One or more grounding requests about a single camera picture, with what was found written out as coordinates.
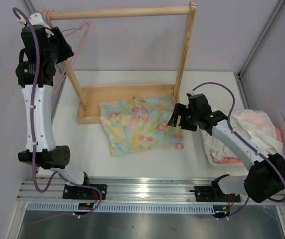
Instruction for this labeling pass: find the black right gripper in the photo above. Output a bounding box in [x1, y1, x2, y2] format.
[167, 103, 200, 132]

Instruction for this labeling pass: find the pink wire hanger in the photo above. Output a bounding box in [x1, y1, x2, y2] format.
[52, 19, 91, 96]

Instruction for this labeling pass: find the floral pastel skirt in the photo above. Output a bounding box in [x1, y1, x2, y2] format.
[99, 95, 184, 157]

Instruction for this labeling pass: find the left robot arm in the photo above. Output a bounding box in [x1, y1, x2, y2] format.
[15, 23, 91, 199]

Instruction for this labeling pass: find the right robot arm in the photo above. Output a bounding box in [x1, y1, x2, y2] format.
[168, 94, 285, 203]

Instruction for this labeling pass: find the white plastic laundry basket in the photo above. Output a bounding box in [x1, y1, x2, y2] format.
[201, 132, 244, 167]

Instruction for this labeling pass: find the wooden clothes rack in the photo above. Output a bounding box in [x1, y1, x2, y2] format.
[37, 0, 197, 125]

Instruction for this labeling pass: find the white crumpled garment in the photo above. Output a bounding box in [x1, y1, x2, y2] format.
[202, 110, 283, 164]

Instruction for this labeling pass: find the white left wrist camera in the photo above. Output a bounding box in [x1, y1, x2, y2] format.
[28, 12, 54, 38]

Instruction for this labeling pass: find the blue wire hanger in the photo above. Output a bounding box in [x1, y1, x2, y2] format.
[45, 10, 84, 37]

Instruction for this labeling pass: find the white slotted cable duct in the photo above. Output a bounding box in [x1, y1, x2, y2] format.
[27, 201, 215, 215]

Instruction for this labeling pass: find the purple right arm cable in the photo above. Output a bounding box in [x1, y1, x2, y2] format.
[192, 82, 285, 202]

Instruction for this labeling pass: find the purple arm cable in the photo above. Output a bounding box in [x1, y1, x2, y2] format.
[12, 7, 103, 220]
[192, 82, 285, 202]

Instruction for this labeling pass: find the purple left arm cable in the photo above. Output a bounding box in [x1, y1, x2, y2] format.
[12, 7, 103, 220]

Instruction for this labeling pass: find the aluminium mounting rail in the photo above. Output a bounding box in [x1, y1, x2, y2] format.
[17, 176, 265, 202]

